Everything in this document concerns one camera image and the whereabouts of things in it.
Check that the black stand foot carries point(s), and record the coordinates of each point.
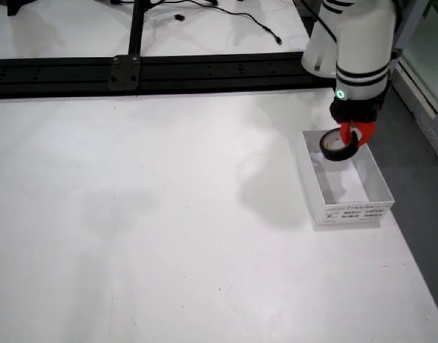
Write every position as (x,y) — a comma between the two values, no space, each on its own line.
(16,7)

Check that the green plant leaves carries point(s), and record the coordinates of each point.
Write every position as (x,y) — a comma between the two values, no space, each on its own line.
(436,7)

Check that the black upright aluminium post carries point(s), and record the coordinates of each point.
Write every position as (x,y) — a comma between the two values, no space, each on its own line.
(136,28)

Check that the black aluminium rail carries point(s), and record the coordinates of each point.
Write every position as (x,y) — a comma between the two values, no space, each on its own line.
(222,71)

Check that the small black connector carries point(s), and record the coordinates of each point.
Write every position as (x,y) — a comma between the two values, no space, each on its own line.
(178,17)

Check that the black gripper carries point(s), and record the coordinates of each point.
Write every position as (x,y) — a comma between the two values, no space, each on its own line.
(354,110)

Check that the white cardboard bin box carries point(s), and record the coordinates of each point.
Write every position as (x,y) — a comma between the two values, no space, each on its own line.
(347,186)

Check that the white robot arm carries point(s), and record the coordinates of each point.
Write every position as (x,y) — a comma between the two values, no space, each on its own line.
(361,43)

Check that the black corner bracket plate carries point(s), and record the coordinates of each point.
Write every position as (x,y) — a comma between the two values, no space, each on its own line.
(124,73)

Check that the glass partition with light frame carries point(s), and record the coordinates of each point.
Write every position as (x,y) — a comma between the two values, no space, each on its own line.
(409,25)

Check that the black tape roll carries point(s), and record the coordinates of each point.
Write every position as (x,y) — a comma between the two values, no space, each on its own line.
(333,155)

